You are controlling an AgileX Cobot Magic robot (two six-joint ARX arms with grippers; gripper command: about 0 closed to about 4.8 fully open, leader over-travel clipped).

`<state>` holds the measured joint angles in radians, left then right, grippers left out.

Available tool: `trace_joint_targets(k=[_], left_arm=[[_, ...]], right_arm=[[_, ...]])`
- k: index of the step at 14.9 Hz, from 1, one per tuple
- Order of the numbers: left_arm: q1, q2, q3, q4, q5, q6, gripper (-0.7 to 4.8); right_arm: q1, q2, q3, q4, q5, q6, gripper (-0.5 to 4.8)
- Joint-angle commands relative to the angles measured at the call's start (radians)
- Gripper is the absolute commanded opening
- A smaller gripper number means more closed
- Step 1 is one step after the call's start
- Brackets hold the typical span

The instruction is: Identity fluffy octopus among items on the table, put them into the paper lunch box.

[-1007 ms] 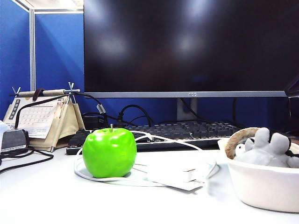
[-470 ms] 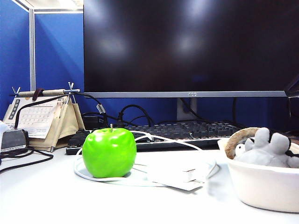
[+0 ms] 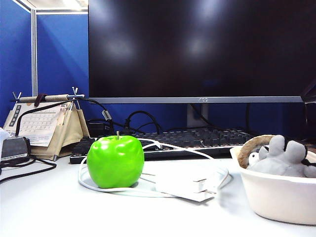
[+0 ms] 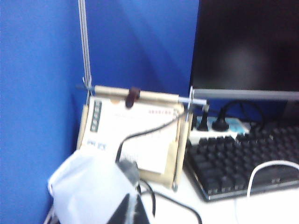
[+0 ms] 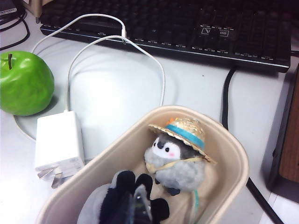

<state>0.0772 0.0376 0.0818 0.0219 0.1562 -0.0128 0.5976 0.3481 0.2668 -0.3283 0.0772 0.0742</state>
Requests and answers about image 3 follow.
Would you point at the grey monitor stand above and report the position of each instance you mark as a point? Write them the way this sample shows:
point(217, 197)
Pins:
point(197, 121)

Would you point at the black power box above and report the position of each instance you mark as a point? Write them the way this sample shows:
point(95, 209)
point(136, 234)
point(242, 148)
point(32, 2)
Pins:
point(97, 128)

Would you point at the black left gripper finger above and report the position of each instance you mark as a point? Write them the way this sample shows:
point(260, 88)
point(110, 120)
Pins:
point(310, 93)

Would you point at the cream plastic bowl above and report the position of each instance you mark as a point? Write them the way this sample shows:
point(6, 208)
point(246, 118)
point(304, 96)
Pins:
point(271, 197)

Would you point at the white power adapter brick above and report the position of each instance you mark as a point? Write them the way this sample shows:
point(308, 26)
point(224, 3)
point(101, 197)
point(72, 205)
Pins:
point(177, 185)

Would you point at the black computer monitor silver bezel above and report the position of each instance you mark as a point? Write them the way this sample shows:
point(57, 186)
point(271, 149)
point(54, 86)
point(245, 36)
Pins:
point(197, 49)

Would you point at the canvas tent desk calendar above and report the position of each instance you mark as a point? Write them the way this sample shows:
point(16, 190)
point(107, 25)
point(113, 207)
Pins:
point(39, 121)

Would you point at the black box device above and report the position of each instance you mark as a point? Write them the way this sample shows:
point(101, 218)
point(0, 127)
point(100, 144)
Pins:
point(14, 148)

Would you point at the aluminium partition post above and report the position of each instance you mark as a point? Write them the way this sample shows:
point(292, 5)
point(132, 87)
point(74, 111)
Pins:
point(34, 49)

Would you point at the green plastic apple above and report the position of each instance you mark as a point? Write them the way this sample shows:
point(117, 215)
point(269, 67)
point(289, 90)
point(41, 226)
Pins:
point(113, 163)

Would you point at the white tissue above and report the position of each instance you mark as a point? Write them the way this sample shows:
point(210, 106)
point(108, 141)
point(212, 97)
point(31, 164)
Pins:
point(3, 135)

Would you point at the black computer keyboard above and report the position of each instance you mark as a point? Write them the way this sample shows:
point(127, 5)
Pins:
point(214, 138)

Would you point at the grey fluffy octopus plush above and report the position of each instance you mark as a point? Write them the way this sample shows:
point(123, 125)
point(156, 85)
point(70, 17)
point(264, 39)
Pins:
point(279, 163)

